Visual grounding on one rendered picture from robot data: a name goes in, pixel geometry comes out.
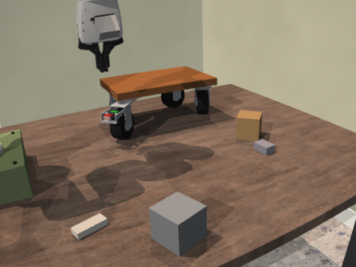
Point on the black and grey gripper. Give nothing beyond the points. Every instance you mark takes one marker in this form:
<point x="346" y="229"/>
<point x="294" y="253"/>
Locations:
<point x="87" y="9"/>

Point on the brown wooden dolly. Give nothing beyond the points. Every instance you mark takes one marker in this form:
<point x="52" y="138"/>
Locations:
<point x="170" y="83"/>

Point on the tan cardboard box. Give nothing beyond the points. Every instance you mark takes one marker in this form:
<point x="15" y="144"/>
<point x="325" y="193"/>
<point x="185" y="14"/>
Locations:
<point x="247" y="127"/>

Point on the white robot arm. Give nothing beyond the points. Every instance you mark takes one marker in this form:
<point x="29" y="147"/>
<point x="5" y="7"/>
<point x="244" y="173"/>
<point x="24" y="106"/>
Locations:
<point x="106" y="26"/>

